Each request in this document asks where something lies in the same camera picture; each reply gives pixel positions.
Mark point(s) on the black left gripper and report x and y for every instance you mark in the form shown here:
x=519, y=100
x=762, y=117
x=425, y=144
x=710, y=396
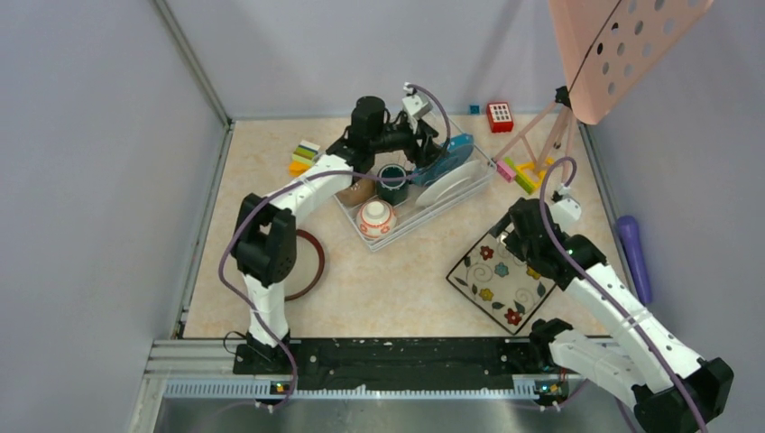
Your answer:
x=428, y=151

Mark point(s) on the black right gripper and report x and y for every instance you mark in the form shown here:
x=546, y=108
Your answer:
x=511, y=241

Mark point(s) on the square floral plate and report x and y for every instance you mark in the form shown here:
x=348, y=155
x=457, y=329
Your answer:
x=499, y=284

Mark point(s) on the dark green mug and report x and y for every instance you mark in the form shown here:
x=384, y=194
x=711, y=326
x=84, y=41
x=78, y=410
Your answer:
x=392, y=187

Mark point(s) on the blue polka dot plate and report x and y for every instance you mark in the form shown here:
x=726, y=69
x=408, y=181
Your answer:
x=459, y=151

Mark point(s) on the brown speckled bowl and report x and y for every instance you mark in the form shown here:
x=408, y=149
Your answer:
x=357, y=193

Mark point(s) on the white printed plate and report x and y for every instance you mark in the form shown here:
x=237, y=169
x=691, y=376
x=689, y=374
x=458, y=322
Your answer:
x=448, y=184

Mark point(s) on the orange patterned bowl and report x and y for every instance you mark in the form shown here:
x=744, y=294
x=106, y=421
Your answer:
x=375, y=219

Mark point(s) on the red rimmed round plate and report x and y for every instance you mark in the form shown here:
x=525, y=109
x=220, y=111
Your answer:
x=309, y=268

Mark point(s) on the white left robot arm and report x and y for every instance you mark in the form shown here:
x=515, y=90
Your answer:
x=264, y=244

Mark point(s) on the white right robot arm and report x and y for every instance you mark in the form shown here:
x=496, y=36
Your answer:
x=668, y=386

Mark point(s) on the yellow triangle toy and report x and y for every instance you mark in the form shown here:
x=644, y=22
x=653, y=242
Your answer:
x=537, y=177

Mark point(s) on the pink toy brick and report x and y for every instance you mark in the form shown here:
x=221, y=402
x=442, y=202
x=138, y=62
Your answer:
x=506, y=171

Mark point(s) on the striped toy block stack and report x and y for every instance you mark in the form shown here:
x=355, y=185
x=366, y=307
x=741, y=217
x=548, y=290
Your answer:
x=303, y=157

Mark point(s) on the red toy block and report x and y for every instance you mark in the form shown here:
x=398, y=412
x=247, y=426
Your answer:
x=499, y=117

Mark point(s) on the pink perforated music stand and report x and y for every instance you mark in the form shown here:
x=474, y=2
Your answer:
x=606, y=47

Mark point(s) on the purple handle tool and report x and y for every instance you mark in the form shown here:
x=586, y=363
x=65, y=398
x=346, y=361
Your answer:
x=629, y=233

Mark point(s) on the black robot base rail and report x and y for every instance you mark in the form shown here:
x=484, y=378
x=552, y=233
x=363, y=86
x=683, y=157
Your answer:
x=426, y=364

